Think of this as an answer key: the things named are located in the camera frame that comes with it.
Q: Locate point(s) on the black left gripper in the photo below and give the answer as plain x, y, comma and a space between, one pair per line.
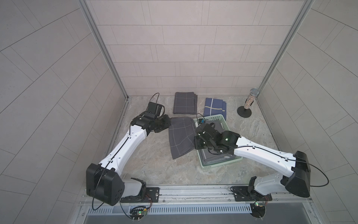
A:
167, 123

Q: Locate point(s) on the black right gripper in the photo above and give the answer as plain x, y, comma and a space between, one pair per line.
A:
197, 145

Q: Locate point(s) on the light green plastic basket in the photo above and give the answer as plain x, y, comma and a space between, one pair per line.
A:
225, 126

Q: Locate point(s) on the dark grey checked pillowcase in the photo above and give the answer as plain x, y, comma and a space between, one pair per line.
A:
185, 103
181, 136

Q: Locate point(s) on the blue pillowcase yellow stripe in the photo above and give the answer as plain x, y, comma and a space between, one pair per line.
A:
215, 107

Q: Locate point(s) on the plain grey pillowcase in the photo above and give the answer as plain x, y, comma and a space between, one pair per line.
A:
208, 159

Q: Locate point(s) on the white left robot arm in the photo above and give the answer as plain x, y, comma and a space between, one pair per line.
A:
103, 181

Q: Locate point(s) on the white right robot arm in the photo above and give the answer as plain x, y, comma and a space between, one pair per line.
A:
292, 170

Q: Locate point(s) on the dark grey checked pillowcase back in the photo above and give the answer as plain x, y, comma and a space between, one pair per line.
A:
185, 103

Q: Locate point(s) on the right round circuit board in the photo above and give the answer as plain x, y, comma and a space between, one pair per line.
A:
258, 210

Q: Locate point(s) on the left green circuit board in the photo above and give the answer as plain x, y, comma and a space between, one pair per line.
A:
137, 213

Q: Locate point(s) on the aluminium front rail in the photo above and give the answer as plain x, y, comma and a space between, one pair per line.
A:
204, 200

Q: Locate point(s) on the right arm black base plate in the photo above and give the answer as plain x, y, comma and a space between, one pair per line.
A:
247, 193

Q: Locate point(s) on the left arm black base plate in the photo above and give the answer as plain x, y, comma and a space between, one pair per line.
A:
151, 195

